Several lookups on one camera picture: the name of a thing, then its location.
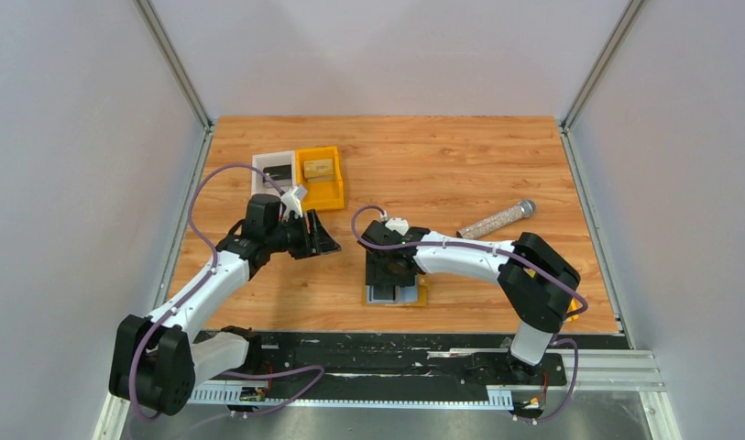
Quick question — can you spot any white plastic bin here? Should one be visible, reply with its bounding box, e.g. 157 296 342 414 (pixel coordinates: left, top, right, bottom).
251 150 296 195

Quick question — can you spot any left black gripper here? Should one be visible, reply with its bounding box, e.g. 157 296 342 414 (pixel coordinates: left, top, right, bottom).
266 209 342 260

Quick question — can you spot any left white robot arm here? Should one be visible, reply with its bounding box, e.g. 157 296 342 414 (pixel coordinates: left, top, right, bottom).
108 193 342 415

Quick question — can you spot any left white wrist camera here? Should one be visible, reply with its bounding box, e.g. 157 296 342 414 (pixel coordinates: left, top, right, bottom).
279 184 307 218

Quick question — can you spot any glitter silver microphone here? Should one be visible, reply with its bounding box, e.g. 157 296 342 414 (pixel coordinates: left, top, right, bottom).
455 199 536 239

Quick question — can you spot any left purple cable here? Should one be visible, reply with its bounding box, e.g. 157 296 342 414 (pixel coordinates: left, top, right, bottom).
128 163 289 423

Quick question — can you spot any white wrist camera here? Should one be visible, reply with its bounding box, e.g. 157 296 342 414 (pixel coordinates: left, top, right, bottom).
279 184 307 218
384 217 410 236

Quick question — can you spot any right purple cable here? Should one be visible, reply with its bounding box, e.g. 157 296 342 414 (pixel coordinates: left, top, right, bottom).
351 204 589 424

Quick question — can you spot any yellow leather card holder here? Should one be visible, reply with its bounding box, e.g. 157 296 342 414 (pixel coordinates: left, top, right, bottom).
364 275 430 307

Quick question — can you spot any yellow plastic bin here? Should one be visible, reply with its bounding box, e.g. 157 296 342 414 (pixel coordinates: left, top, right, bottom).
295 145 345 211

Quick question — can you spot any yellow plastic tool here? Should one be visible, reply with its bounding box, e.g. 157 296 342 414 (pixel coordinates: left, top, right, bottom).
564 298 582 323

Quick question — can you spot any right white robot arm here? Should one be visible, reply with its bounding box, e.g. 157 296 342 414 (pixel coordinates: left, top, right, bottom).
355 220 587 383

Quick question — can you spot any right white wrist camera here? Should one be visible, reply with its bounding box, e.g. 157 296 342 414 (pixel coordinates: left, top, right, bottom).
384 217 410 236

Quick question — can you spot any purple cable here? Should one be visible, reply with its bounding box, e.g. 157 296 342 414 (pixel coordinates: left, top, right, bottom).
128 163 289 423
351 204 589 424

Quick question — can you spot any black card in bin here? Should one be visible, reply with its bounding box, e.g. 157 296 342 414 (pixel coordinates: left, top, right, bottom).
263 164 293 185

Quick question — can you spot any gold VIP card in bin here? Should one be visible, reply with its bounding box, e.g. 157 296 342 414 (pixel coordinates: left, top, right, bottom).
302 159 335 182

